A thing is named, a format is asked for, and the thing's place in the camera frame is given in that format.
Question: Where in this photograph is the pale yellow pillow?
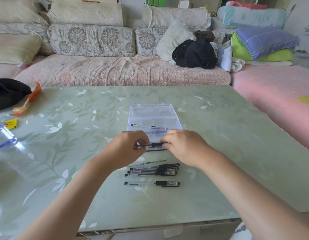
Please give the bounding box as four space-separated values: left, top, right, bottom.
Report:
0 33 42 65

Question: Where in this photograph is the light blue bolster pillow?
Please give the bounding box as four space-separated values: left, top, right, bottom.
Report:
217 6 287 29

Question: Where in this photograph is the clear plastic storage box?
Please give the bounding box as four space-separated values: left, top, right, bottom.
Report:
127 103 187 149

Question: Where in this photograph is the person's right hand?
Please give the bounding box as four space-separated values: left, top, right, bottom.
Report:
160 130 216 171

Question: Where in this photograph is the black clothing bundle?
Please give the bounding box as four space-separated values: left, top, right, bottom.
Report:
172 38 218 70

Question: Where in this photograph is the yellow tag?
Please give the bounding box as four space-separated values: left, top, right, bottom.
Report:
4 119 18 130

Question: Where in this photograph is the pale pink sofa seat cover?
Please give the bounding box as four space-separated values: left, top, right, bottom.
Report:
0 63 26 79

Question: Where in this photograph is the white towel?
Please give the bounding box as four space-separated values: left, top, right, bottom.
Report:
230 57 245 73

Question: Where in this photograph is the black plastic bag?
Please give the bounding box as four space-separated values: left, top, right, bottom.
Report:
0 78 32 113

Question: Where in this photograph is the person's left hand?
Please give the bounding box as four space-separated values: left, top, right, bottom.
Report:
102 130 150 171

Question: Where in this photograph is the brown garment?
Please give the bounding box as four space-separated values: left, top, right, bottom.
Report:
193 30 215 42

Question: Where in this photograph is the person's right forearm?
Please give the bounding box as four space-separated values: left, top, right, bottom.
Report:
200 151 309 240

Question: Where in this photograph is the salmon pink sofa seat cover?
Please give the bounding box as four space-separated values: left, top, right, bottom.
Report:
230 65 309 154

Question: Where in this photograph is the person's left forearm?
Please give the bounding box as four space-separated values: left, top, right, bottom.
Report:
17 157 119 240

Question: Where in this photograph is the white textured pillow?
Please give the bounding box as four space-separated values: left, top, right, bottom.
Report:
156 20 197 65

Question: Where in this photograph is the floral sofa back cushion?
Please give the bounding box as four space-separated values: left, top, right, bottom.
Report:
212 28 235 45
0 22 55 56
135 27 169 58
47 23 137 58

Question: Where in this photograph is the white cabinet with black frame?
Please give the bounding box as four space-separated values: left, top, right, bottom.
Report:
118 0 147 19

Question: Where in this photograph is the grey table frame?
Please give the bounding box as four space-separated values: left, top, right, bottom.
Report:
77 218 242 240

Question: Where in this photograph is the pile of black gel pens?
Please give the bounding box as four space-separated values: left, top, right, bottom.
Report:
124 163 181 177

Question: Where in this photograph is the white and blue cloth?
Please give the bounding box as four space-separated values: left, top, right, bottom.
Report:
212 42 233 72

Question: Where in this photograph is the orange snack wrapper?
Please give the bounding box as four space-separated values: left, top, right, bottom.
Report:
9 81 42 117

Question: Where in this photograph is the cream sofa bolster cushion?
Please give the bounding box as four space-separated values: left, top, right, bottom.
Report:
47 0 124 27
0 0 50 25
142 5 212 32

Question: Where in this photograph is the pink quilted sofa seat cover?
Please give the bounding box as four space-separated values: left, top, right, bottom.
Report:
14 54 231 87

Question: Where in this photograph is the clear water bottle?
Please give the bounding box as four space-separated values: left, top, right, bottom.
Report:
0 117 17 151

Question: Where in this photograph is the black pen refill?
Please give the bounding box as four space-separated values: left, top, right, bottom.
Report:
127 160 168 168

